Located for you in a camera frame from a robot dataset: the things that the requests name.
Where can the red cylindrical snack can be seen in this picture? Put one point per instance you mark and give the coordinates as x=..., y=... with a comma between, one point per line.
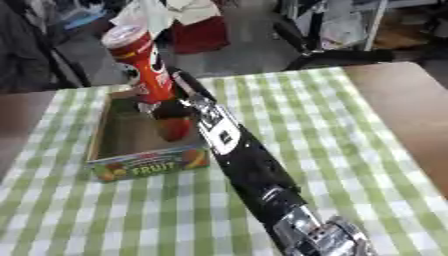
x=140, y=56

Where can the white plastic bag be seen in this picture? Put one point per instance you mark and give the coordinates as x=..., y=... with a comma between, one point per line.
x=343, y=31

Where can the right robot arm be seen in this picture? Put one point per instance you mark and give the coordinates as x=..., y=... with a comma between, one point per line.
x=256, y=166

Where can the cardboard box with fruit print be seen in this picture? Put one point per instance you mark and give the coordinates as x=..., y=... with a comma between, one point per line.
x=146, y=166

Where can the black stand with legs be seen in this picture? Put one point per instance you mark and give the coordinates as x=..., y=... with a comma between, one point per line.
x=326, y=56

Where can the white cloth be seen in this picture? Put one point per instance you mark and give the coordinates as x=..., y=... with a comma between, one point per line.
x=154, y=11

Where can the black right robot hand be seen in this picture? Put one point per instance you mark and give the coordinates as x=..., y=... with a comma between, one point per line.
x=175, y=110

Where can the red bag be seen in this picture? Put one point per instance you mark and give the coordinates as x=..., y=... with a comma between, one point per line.
x=201, y=35

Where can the black chair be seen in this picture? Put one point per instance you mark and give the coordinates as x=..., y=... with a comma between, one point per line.
x=26, y=50

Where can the white pole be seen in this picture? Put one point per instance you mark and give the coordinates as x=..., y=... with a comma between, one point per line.
x=376, y=23

